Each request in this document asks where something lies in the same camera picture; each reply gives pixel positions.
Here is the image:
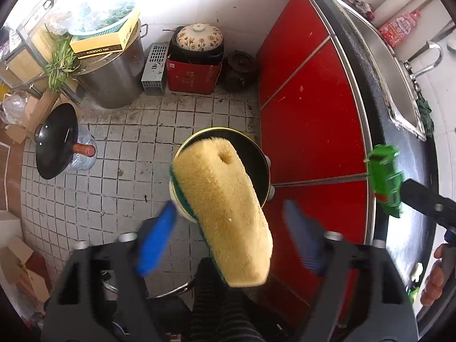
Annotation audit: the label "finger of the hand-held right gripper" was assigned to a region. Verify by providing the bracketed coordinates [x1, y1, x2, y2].
[399, 179, 456, 228]

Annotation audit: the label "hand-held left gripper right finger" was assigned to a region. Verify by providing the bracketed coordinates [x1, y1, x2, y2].
[283, 199, 420, 342]

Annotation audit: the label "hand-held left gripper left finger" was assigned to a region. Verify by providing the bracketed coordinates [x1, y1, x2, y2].
[41, 201, 177, 342]

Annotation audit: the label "green toy car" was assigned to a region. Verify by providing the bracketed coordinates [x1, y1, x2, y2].
[364, 144, 406, 219]

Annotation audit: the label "yellow sponge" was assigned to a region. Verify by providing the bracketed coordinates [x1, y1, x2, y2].
[169, 136, 274, 288]

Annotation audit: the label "round metal tin bin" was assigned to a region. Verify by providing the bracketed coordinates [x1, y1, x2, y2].
[169, 127, 275, 223]

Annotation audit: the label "person's right hand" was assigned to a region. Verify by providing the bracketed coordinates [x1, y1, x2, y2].
[420, 244, 456, 307]

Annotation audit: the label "red cabinet door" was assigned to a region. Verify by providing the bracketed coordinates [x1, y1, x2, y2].
[256, 0, 330, 108]
[264, 178, 376, 328]
[259, 39, 368, 186]

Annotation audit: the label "dark green cloth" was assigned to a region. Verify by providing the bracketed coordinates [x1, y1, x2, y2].
[417, 91, 436, 138]

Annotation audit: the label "person's striped pant leg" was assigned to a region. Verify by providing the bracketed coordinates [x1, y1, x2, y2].
[190, 256, 278, 342]

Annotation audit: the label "stainless steel sink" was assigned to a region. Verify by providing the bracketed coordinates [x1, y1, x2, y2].
[326, 0, 428, 141]

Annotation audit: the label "flattened cardboard boxes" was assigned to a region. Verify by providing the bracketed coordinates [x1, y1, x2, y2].
[0, 237, 50, 314]

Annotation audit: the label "chrome faucet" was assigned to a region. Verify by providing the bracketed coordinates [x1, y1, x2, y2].
[402, 41, 444, 91]

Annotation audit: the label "red cardboard box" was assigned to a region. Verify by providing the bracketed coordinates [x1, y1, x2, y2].
[167, 57, 223, 93]

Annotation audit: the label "large steel pot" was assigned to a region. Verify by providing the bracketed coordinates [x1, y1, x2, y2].
[73, 23, 148, 109]

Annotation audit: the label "grey perforated plastic crate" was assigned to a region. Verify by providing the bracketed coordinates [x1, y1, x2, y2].
[141, 43, 170, 95]

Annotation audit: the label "brown cardboard box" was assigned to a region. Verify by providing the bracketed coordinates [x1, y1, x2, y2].
[5, 91, 66, 145]

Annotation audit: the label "dark clay pot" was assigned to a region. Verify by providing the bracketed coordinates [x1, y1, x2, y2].
[223, 50, 258, 91]

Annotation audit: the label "clear plastic bag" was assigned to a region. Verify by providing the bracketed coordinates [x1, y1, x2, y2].
[2, 93, 27, 122]

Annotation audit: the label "green leafy vegetables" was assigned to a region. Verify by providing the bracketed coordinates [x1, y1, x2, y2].
[44, 34, 81, 91]

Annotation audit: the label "yellow black cardboard box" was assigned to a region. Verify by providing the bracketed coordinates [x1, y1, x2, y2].
[69, 9, 141, 60]

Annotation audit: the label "red white rag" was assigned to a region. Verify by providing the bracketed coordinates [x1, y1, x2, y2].
[347, 0, 376, 22]

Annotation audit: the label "teal plastic basket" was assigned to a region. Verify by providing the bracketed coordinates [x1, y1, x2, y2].
[68, 2, 138, 36]

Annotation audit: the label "chrome stool ring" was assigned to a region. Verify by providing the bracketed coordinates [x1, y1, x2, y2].
[148, 280, 195, 300]

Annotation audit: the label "black wok with wooden handle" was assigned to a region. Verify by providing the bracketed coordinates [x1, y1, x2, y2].
[35, 103, 97, 180]

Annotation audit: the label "wooden metal frame shelf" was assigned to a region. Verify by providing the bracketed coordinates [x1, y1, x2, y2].
[0, 0, 81, 104]

